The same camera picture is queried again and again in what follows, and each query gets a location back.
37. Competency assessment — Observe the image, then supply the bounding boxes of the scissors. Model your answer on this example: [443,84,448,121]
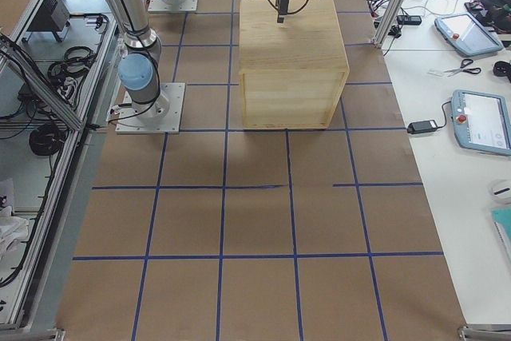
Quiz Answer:
[443,58,481,77]

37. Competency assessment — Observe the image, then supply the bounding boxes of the blue teach pendant far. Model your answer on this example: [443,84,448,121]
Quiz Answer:
[434,13,504,57]

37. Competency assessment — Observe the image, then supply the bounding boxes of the blue teach pendant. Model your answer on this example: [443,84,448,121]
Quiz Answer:
[451,89,510,157]
[434,13,504,57]

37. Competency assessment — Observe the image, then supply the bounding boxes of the white crumpled cloth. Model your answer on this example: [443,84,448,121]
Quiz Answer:
[0,179,31,254]

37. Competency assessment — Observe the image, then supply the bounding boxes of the white round device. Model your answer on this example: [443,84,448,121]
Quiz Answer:
[489,179,511,204]

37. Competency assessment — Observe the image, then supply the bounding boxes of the black coiled cables left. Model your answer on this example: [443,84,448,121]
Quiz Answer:
[47,46,99,78]

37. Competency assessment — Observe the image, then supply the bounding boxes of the wooden drawer cabinet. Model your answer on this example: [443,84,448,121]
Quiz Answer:
[239,0,350,129]

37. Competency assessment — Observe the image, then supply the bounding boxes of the teal notebook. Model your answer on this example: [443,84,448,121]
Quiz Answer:
[491,208,511,256]

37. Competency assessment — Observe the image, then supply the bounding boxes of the black power adapter right table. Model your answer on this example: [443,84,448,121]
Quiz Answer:
[406,120,438,135]

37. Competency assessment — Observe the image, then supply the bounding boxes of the blue teach pendant near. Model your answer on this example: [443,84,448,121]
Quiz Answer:
[451,89,510,157]

